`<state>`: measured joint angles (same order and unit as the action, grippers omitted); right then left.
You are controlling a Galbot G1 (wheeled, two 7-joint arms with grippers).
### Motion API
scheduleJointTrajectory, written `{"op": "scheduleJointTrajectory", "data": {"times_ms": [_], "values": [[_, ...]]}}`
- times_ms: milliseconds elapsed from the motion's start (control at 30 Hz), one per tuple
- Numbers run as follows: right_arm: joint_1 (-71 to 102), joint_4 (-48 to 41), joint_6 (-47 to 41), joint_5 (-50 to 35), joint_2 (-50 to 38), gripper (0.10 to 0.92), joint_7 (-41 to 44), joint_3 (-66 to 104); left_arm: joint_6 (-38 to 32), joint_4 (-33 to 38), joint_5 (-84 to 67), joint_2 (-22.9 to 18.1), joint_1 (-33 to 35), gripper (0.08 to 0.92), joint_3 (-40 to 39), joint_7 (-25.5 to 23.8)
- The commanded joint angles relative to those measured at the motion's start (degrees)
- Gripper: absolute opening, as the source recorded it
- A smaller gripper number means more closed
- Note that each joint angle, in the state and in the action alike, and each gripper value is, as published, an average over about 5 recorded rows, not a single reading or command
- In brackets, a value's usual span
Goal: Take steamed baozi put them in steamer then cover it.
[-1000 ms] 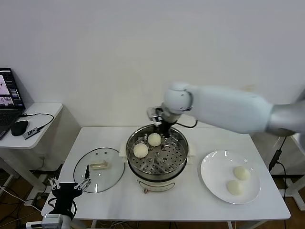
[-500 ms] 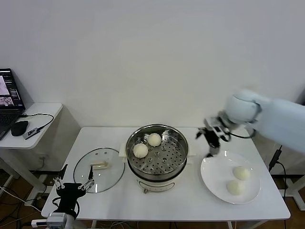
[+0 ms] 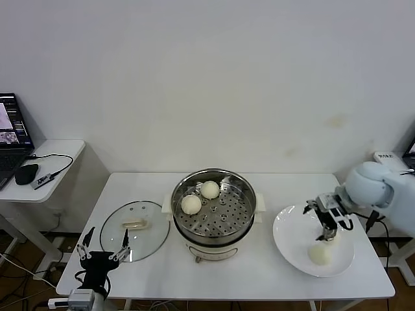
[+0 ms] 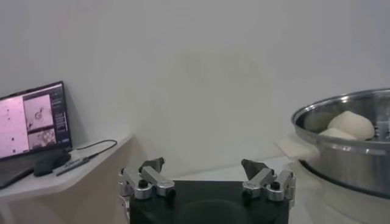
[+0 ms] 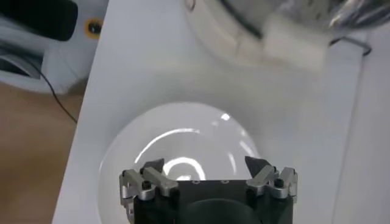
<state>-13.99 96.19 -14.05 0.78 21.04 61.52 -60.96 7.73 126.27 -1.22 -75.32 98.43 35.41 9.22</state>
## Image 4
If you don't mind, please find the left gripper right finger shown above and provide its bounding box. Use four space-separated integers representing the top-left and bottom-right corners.
241 158 297 202

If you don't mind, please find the black open laptop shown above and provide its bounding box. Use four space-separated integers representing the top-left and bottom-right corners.
0 80 73 190

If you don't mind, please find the grey usb hub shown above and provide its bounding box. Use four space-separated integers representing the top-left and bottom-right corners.
54 156 92 177

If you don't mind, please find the black computer mouse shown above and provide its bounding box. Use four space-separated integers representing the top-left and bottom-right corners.
33 152 71 177

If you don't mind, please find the white steamed baozi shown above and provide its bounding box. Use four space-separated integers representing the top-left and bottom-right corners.
327 110 375 141
318 127 357 141

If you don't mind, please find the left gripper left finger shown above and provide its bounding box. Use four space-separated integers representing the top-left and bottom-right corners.
118 156 177 200

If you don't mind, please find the steel steamer basket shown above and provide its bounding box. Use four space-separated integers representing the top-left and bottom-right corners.
274 88 390 200

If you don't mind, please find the white side table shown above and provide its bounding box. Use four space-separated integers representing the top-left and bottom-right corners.
0 133 144 224

